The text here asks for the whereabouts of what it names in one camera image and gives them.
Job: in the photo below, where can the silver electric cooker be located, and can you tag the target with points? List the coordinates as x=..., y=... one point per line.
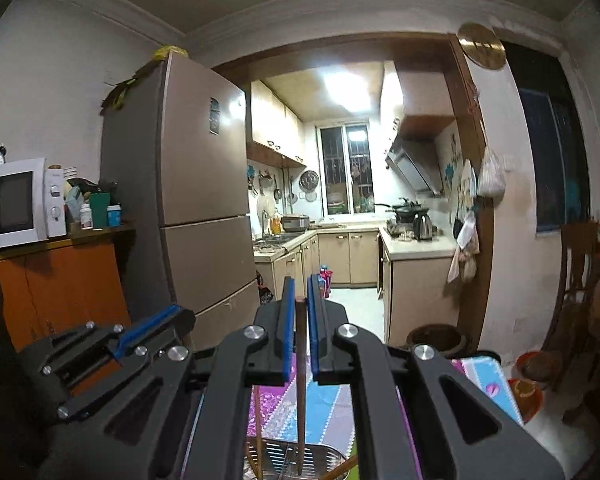
x=296, y=223

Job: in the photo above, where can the black wok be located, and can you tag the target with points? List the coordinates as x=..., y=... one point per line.
x=402, y=210

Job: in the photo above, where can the white pill bottle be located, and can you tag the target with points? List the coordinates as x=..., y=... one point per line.
x=86, y=217

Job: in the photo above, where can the hanging white plastic bag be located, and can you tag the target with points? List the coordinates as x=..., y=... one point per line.
x=491, y=177

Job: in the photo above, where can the dark leaves on refrigerator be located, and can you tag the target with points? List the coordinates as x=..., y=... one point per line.
x=122, y=92

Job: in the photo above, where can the steel range hood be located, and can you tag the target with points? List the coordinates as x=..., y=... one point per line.
x=415, y=165

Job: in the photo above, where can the brown round basin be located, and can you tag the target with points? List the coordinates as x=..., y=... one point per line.
x=540, y=366

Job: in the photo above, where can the hanging white mitt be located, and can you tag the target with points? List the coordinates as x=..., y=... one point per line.
x=467, y=177

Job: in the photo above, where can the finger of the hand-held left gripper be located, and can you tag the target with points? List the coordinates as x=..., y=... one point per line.
x=147, y=327
x=105, y=382

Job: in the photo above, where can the yellow oil bottle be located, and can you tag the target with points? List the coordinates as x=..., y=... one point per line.
x=276, y=222

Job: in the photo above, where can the hanging beige cloth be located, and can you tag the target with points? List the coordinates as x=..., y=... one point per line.
x=464, y=265

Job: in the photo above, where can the single dark brown chopstick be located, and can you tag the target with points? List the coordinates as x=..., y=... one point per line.
x=300, y=410

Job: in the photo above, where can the floral purple blue tablecloth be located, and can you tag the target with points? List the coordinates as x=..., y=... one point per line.
x=330, y=410

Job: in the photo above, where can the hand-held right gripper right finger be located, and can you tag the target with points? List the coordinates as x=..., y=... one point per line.
x=313, y=330

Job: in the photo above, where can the gold round wall clock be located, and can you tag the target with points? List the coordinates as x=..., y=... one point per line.
x=481, y=46

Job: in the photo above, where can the green container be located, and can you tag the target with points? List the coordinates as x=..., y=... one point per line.
x=100, y=210

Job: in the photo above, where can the white-framed kitchen window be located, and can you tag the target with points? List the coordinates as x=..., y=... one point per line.
x=345, y=170

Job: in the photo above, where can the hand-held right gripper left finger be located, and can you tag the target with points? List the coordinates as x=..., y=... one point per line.
x=289, y=330

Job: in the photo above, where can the orange plastic basin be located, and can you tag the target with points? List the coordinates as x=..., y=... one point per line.
x=525, y=400

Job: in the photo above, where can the round steel wall colander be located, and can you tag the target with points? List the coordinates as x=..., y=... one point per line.
x=309, y=181

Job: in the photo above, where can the blue perforated utensil holder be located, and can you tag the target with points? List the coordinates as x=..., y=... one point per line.
x=322, y=460

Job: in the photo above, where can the blue pink floor bottles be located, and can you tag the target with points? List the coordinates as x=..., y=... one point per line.
x=325, y=282

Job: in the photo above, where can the white microwave oven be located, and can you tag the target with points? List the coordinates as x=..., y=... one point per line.
x=15, y=200

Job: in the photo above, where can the dark room window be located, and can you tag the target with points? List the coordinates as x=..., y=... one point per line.
x=550, y=160

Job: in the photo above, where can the dark wooden chair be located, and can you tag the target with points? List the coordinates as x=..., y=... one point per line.
x=575, y=270

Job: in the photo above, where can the beige kitchen base cabinets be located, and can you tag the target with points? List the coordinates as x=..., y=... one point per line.
x=410, y=290

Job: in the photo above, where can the square ceiling light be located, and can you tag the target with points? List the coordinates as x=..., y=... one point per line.
x=352, y=87

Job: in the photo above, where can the grey three-door refrigerator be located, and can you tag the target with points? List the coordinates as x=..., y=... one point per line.
x=195, y=170

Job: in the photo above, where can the brown clay pot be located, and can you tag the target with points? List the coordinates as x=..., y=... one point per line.
x=435, y=340

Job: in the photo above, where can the blue jar with white lid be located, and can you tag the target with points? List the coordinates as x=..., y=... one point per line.
x=114, y=216

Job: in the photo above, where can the beige cabinet above range hood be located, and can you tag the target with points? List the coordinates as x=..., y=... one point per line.
x=420, y=95

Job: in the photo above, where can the yellow item on refrigerator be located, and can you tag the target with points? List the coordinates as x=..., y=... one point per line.
x=170, y=52

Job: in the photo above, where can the steel electric kettle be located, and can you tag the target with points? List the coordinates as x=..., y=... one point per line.
x=423, y=227

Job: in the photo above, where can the beige wall cabinets with knobs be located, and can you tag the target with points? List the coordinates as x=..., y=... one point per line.
x=275, y=120

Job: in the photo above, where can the orange wooden cabinet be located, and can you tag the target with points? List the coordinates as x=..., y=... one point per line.
x=55, y=285

